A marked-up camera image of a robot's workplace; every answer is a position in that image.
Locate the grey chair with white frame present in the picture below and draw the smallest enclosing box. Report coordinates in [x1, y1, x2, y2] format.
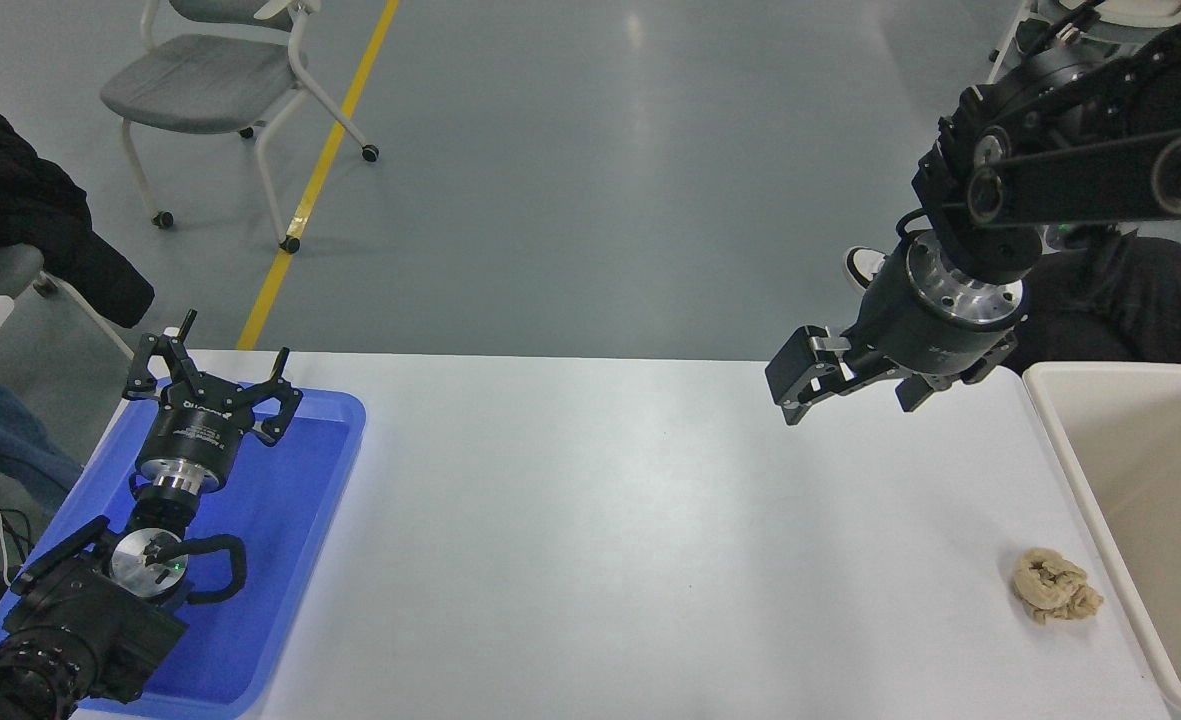
[988, 0, 1181, 83]
[100, 0, 381, 254]

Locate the blue plastic tray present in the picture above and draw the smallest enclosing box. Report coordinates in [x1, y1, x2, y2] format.
[0, 378, 367, 719]

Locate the crumpled tan paper ball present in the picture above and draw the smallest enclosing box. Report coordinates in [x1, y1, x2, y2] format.
[1012, 547, 1105, 627]

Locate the grey wheeled chair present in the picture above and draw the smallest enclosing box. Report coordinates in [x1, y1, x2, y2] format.
[0, 243, 141, 361]

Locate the large pale bin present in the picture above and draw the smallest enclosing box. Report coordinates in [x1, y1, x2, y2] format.
[1022, 360, 1181, 720]

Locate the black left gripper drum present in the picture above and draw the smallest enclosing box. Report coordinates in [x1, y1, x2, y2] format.
[143, 380, 257, 467]

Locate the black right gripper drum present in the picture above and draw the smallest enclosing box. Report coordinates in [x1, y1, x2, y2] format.
[853, 250, 1017, 387]

